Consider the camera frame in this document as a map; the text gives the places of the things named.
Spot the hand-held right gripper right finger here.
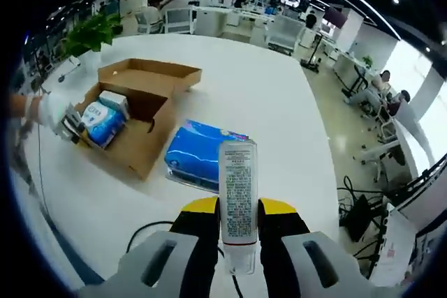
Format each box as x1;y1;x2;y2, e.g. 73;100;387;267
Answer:
258;197;371;298

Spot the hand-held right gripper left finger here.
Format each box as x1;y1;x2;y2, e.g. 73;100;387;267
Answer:
78;196;221;298

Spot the light blue wet wipes pack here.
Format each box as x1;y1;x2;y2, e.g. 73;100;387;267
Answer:
82;100;127;149

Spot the small white carton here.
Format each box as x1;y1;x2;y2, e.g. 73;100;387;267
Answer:
98;90;131;117

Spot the brown cardboard shoe box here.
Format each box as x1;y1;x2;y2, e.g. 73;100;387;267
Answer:
71;57;203;181

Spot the white squeeze tube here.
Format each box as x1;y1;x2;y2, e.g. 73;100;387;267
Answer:
218;139;259;275

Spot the dark blue soft tissue pack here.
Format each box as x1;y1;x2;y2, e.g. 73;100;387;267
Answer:
164;119;249;193

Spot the green potted plant white pot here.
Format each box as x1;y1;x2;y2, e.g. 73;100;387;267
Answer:
64;13;123;72

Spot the white office chair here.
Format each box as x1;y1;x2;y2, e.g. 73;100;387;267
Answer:
164;7;193;35
134;10;164;35
360;137;408;183
265;15;305;55

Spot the black floor stand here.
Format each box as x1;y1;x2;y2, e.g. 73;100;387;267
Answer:
300;31;326;74

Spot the dark red monitor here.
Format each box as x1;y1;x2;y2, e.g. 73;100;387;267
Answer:
323;6;345;29

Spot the black disc with cable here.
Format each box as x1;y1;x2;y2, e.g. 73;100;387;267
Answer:
57;57;82;83

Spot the thin grey gripper cable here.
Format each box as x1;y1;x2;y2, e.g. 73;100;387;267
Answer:
34;116;50;216

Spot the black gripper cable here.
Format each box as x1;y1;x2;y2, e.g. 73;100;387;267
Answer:
126;220;246;298

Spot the tangle of black cables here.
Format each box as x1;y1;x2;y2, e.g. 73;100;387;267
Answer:
335;174;390;243

